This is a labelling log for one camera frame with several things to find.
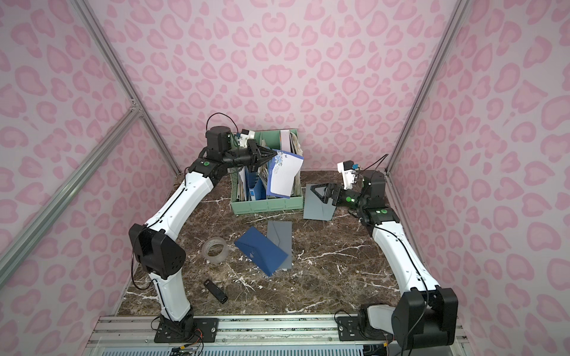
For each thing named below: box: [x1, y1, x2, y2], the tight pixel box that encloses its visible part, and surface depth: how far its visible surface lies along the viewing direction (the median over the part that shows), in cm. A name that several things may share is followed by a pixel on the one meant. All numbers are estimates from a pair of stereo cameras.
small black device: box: [203, 278, 228, 305], surface depth 82 cm
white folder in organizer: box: [279, 129, 291, 153], surface depth 100 cm
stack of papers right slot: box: [289, 132, 304, 157], surface depth 95 cm
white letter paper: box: [267, 149, 305, 199], surface depth 78 cm
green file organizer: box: [227, 128, 304, 215], surface depth 95 cm
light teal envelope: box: [303, 183, 337, 222], surface depth 105 cm
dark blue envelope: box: [233, 226, 289, 277], surface depth 94 cm
